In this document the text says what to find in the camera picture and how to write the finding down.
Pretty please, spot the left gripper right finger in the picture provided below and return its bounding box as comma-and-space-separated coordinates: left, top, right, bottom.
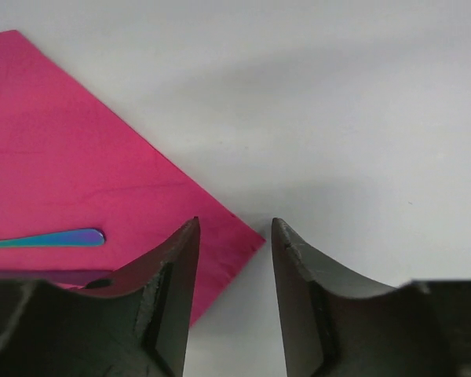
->
272, 218, 471, 376

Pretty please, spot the pink paper napkin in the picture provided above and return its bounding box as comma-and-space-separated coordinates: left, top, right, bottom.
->
0, 31, 264, 320

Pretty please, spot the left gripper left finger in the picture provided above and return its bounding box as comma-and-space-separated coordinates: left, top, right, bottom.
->
0, 218, 200, 376

